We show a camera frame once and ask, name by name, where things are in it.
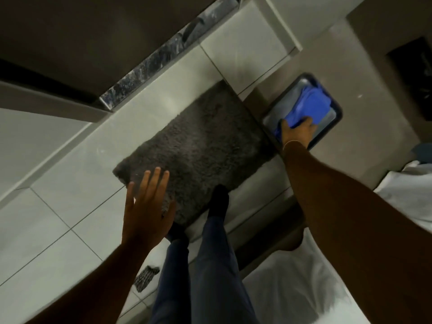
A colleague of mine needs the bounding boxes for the person's left hand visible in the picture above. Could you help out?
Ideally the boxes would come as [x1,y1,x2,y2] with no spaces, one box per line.
[122,167,177,249]

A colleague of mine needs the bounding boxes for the black wall panel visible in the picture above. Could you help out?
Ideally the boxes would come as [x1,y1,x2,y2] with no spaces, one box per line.
[386,36,432,122]

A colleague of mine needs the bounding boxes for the person's right hand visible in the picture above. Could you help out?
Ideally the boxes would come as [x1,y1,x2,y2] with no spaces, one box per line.
[280,117,318,149]

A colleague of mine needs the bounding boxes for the marble threshold strip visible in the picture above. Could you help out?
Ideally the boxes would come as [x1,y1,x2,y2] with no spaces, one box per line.
[99,0,241,112]

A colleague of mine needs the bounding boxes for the person's right forearm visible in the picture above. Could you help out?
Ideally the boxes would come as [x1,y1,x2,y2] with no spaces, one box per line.
[282,141,432,324]

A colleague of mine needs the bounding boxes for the person's left forearm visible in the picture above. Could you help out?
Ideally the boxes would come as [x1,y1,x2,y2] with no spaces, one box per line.
[24,239,151,324]

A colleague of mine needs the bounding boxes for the dark blue trousers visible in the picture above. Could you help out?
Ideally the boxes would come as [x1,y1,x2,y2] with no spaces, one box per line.
[148,216,260,324]

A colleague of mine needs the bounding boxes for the checked grey cloth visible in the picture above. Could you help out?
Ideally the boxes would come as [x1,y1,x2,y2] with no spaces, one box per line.
[133,265,161,293]

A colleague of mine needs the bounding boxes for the black sock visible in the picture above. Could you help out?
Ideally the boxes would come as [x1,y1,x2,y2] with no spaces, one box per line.
[207,184,230,220]
[165,221,189,244]

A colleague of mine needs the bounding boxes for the grey shaggy bath mat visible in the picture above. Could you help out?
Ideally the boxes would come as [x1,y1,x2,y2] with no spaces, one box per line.
[112,80,278,226]

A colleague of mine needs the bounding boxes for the white bed sheet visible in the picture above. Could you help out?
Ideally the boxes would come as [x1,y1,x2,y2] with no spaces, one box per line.
[242,160,432,324]

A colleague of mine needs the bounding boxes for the grey-blue pillow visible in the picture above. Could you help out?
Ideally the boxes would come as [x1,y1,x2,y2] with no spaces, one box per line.
[411,142,432,164]

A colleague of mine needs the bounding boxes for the dark brown bed frame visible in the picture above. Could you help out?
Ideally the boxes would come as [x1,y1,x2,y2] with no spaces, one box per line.
[232,199,308,280]

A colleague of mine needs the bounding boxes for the dark rimmed grey tray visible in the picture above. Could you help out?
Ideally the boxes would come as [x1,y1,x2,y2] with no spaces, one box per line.
[261,72,343,151]

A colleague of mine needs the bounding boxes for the blue cloth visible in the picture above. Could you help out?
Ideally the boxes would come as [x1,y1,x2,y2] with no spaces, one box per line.
[273,82,333,139]

